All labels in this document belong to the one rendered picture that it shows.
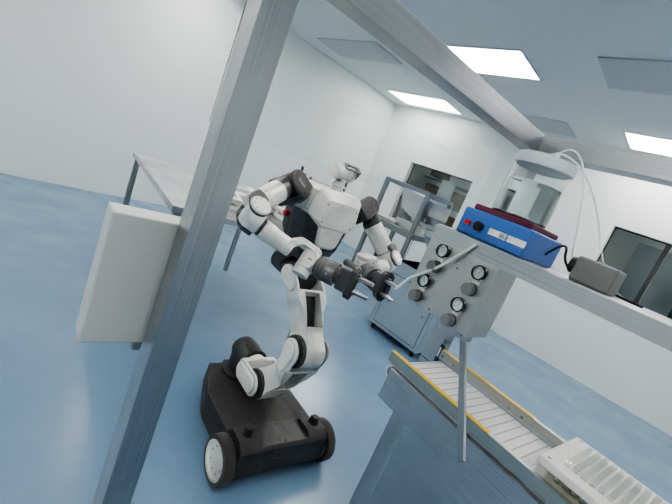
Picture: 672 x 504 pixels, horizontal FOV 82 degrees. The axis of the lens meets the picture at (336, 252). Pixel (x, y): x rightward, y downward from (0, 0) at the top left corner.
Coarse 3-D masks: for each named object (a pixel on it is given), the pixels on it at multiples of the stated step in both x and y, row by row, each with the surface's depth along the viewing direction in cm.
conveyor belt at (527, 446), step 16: (432, 368) 124; (448, 368) 130; (448, 384) 118; (432, 400) 105; (480, 400) 116; (480, 416) 106; (496, 416) 110; (496, 432) 101; (512, 432) 104; (528, 432) 108; (512, 448) 96; (528, 448) 99; (544, 448) 103; (528, 464) 92
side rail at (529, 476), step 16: (400, 368) 113; (416, 384) 108; (448, 400) 100; (480, 432) 92; (496, 448) 89; (512, 464) 86; (528, 480) 83; (544, 480) 82; (544, 496) 80; (560, 496) 78
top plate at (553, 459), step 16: (560, 448) 90; (576, 448) 93; (592, 448) 97; (544, 464) 83; (560, 464) 83; (576, 464) 86; (592, 464) 89; (608, 464) 92; (560, 480) 80; (576, 480) 79; (592, 496) 76
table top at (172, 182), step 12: (144, 156) 307; (144, 168) 266; (156, 168) 278; (168, 168) 297; (180, 168) 320; (156, 180) 239; (168, 180) 253; (180, 180) 269; (168, 192) 220; (180, 192) 233; (168, 204) 204; (180, 204) 205; (228, 216) 221
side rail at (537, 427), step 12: (444, 360) 132; (468, 372) 125; (480, 384) 121; (492, 396) 118; (504, 408) 115; (516, 408) 112; (528, 420) 110; (540, 432) 107; (552, 432) 105; (552, 444) 104
